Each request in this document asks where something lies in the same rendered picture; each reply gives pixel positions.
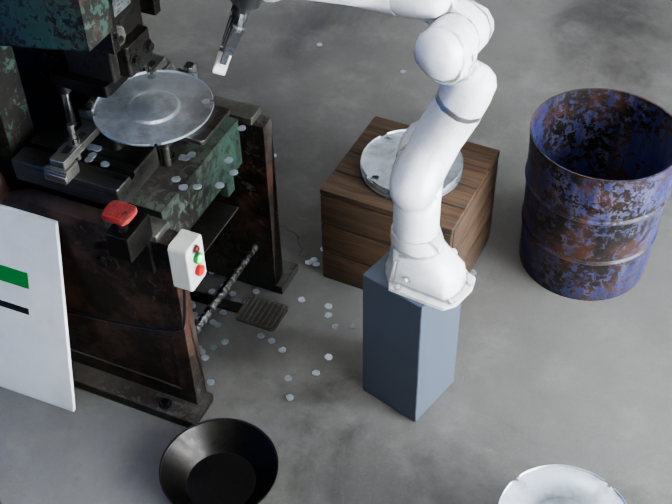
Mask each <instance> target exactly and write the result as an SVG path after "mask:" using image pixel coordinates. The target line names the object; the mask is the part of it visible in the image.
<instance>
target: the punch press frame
mask: <svg viewBox="0 0 672 504"><path fill-rule="evenodd" d="M113 29H114V28H113V22H112V17H111V12H110V7H109V1H108V0H0V171H1V173H2V175H3V176H4V178H5V180H6V182H7V183H8V185H9V187H10V189H11V190H12V191H14V190H20V189H25V188H34V189H37V190H41V191H44V192H47V193H51V194H54V195H57V196H61V197H64V198H67V199H70V200H74V201H77V202H80V203H84V204H87V205H90V206H94V207H97V208H100V209H104V208H105V207H106V206H107V205H103V204H100V203H97V202H93V201H90V200H87V199H83V198H80V197H77V196H73V195H70V194H67V193H63V192H60V191H57V190H53V189H50V188H47V187H43V186H40V185H37V184H33V183H30V182H27V181H23V180H20V179H17V177H16V174H15V170H14V167H13V164H12V158H13V157H14V156H15V155H16V154H17V153H18V152H19V151H20V150H21V149H22V148H23V147H30V146H29V142H30V141H31V140H32V139H33V138H34V137H35V136H36V135H37V134H38V133H39V132H40V131H41V130H42V129H43V128H44V127H45V126H46V125H47V124H48V123H49V122H50V121H51V120H52V119H53V118H54V117H55V116H56V115H57V114H58V113H59V112H60V111H61V110H62V109H64V107H63V103H62V99H61V95H60V94H58V93H57V89H56V85H53V84H52V81H51V76H50V70H51V69H52V68H53V67H54V66H55V65H57V64H58V63H59V62H60V61H61V60H62V59H63V58H64V57H65V52H64V50H67V51H81V52H90V51H91V50H92V49H93V48H94V47H95V46H96V45H97V44H99V43H100V42H101V41H102V40H103V39H104V38H105V37H106V36H107V35H108V34H109V33H110V32H111V31H112V30H113ZM237 127H239V124H238V119H236V118H232V117H229V116H228V118H227V119H226V120H225V121H224V122H223V124H222V125H221V126H220V127H219V128H218V130H217V131H216V132H215V133H214V134H213V136H212V137H211V138H210V139H209V140H208V142H207V143H206V144H204V145H198V144H194V143H190V142H189V143H188V147H187V148H186V149H185V150H184V151H183V152H182V154H185V155H187V154H188V153H189V152H191V151H193V152H196V155H195V157H192V158H190V159H189V160H188V161H183V160H178V158H177V160H176V161H175V162H174V163H173V164H172V165H171V166H169V167H166V166H163V165H161V164H160V166H159V167H158V168H157V169H156V170H155V171H154V172H153V174H152V175H151V176H150V177H149V178H148V179H147V181H146V182H145V183H144V184H143V185H142V186H141V187H140V189H139V190H138V191H137V192H136V193H135V194H134V196H133V197H132V198H131V199H130V200H129V201H128V202H127V203H128V204H132V205H134V206H136V208H137V211H139V212H143V213H146V214H149V215H150V216H153V217H157V218H160V219H163V220H167V221H169V226H170V227H169V229H170V230H173V231H177V232H179V231H180V230H181V229H185V230H188V231H189V230H190V229H191V228H192V226H193V225H194V224H195V223H196V221H197V220H198V219H199V217H200V216H201V215H202V214H203V212H204V211H205V210H206V209H207V207H208V206H209V205H210V203H211V202H212V201H213V200H214V198H215V197H216V196H217V194H218V193H219V192H220V194H221V195H222V196H225V197H229V196H230V195H231V194H232V192H233V191H234V190H235V186H234V177H233V176H232V175H230V174H229V171H230V170H235V169H236V170H237V169H238V168H239V166H240V165H241V164H242V153H241V144H240V134H239V131H238V129H237ZM227 157H232V158H233V161H232V162H231V163H225V162H224V159H226V158H227ZM175 176H179V177H180V178H181V180H180V181H179V182H173V181H172V180H171V179H172V177H175ZM218 182H222V183H224V187H223V188H220V189H217V188H216V187H215V184H216V183H218ZM182 184H187V185H188V188H187V189H186V190H180V189H179V185H182ZM194 184H201V185H202V188H201V189H198V190H195V189H193V185H194ZM257 250H258V246H257V245H256V244H251V245H250V247H249V248H248V250H247V251H246V252H245V254H244V255H243V257H242V258H241V259H240V261H239V262H238V264H237V265H236V266H235V268H234V269H233V271H232V272H231V273H230V275H229V276H228V278H227V279H226V280H225V282H224V283H223V285H222V286H221V287H220V289H219V290H218V292H217V293H216V295H215V296H214V297H213V299H212V300H211V302H210V303H209V304H208V306H207V307H206V309H205V310H204V311H203V313H202V314H201V316H200V317H199V318H198V320H197V321H196V323H195V326H196V332H197V335H198V334H199V332H200V331H201V329H202V328H203V327H204V325H205V324H206V322H207V321H208V320H209V318H210V317H211V315H212V314H213V312H214V311H215V310H216V308H217V307H218V305H219V304H220V302H221V301H222V300H223V298H224V297H225V295H226V294H227V292H228V291H229V290H230V288H231V287H232V285H233V284H234V283H235V281H236V280H237V278H238V277H239V275H240V274H241V273H242V271H243V270H244V268H245V267H246V265H247V264H248V263H249V261H250V260H251V258H252V257H253V255H254V254H255V253H256V251H257Z"/></svg>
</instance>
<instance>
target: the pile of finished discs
mask: <svg viewBox="0 0 672 504"><path fill-rule="evenodd" d="M406 130H407V129H400V130H394V131H390V132H387V134H386V135H385V136H381V137H380V136H378V137H376V138H375V139H373V140H372V141H371V142H370V143H369V144H368V145H367V146H366V147H365V149H364V150H363V153H362V156H361V160H360V168H361V174H362V177H363V179H364V181H365V182H366V184H367V185H368V186H369V187H370V188H371V189H372V190H373V191H375V192H376V193H378V194H380V195H382V196H384V197H386V198H389V199H390V198H391V196H390V175H391V171H392V168H393V164H394V161H395V159H396V154H397V150H398V146H399V142H400V138H401V137H402V136H403V134H404V133H405V131H406ZM462 169H463V156H462V154H461V152H460V151H459V153H458V154H457V156H456V158H455V160H454V162H453V164H452V166H451V168H450V170H449V172H448V174H447V175H446V177H445V179H444V182H443V190H442V196H444V195H446V194H447V193H449V192H450V191H452V190H453V189H454V188H455V187H456V186H457V184H458V183H457V182H459V181H460V179H461V176H462Z"/></svg>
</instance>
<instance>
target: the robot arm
mask: <svg viewBox="0 0 672 504"><path fill-rule="evenodd" d="M230 1H231V2H232V6H231V10H230V14H229V17H228V20H227V24H226V27H225V30H224V34H223V36H222V39H223V41H222V45H223V46H220V47H219V52H218V55H217V58H216V61H215V64H214V66H213V69H212V72H213V73H215V74H219V75H223V76H225V74H226V71H227V68H228V65H229V62H230V60H231V57H232V56H234V53H235V51H236V49H237V46H238V44H239V42H240V39H241V37H242V35H243V33H244V32H245V27H244V26H245V24H246V22H247V21H248V18H249V14H248V12H249V11H251V10H256V9H258V8H259V7H260V5H261V2H262V0H230ZM309 1H317V2H325V3H333V4H341V5H347V6H353V7H359V8H363V9H367V10H371V11H375V12H380V13H384V14H389V15H393V16H400V17H405V18H410V19H421V20H423V21H424V22H426V23H427V24H428V25H429V27H428V28H427V29H426V30H425V31H423V32H422V33H420V35H419V37H418V39H417V41H416V44H415V47H414V55H415V61H416V62H417V64H418V65H419V67H420V68H421V69H422V70H423V71H424V72H425V73H426V74H427V75H428V76H429V77H432V79H433V80H434V82H437V83H440V84H441V85H440V87H439V88H438V91H437V93H436V94H435V96H434V97H433V99H432V100H431V102H430V103H429V105H428V107H427V108H426V110H425V111H424V113H423V114H422V116H421V118H420V119H419V120H418V121H416V122H414V123H412V124H411V125H410V126H409V127H408V128H407V130H406V131H405V133H404V134H403V136H402V137H401V138H400V142H399V146H398V150H397V154H396V159H395V161H394V164H393V168H392V171H391V175H390V196H391V200H392V202H393V223H392V225H391V233H390V238H391V246H390V254H389V257H388V259H387V261H386V263H385V274H386V277H387V280H388V291H391V292H394V293H396V294H399V295H402V296H404V297H407V298H409V299H412V300H415V301H417V302H420V303H422V304H425V305H428V306H430V307H433V308H435V309H438V310H441V311H444V310H447V309H451V308H454V307H457V306H458V305H459V304H460V303H461V302H462V301H463V300H464V299H465V298H466V297H467V296H468V295H469V294H470V293H471V292H472V290H473V286H474V283H475V277H474V276H473V275H472V274H470V273H469V272H468V271H467V270H465V263H464V262H463V260H462V259H461V258H460V257H459V256H458V255H457V254H458V252H457V250H456V249H455V248H451V247H450V246H449V245H448V244H447V243H446V242H445V240H444V237H443V234H442V231H441V228H440V225H439V223H440V207H441V198H442V190H443V182H444V179H445V177H446V175H447V174H448V172H449V170H450V168H451V166H452V164H453V162H454V160H455V158H456V156H457V154H458V153H459V151H460V149H461V147H462V146H463V145H464V143H465V142H466V140H467V139H468V137H469V136H470V135H471V133H472V132H473V130H474V129H475V128H476V126H477V125H478V123H479V122H480V121H481V117H482V116H483V114H484V112H485V111H486V109H487V107H488V106H489V104H490V102H491V100H492V97H493V95H494V92H495V90H496V87H497V84H496V75H495V74H494V72H493V71H492V70H491V68H490V67H489V66H487V65H485V64H484V63H482V62H480V61H479V60H477V54H478V53H479V52H480V50H481V49H482V48H483V47H484V46H485V45H486V44H487V43H488V41H489V39H490V37H491V35H492V33H493V31H494V20H493V18H492V16H491V14H490V12H489V10H488V9H487V8H485V7H484V6H482V5H480V4H478V3H477V2H475V1H473V0H309Z"/></svg>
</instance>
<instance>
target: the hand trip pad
mask: <svg viewBox="0 0 672 504"><path fill-rule="evenodd" d="M136 215H137V208H136V206H134V205H132V204H128V203H125V202H122V201H118V200H112V201H111V202H110V203H108V205H107V206H106V207H105V208H104V209H103V210H102V212H101V218H102V219H103V220H104V221H107V222H110V223H113V224H117V225H118V227H120V228H122V227H124V226H125V225H127V224H129V223H130V222H131V221H132V219H133V218H134V217H135V216H136Z"/></svg>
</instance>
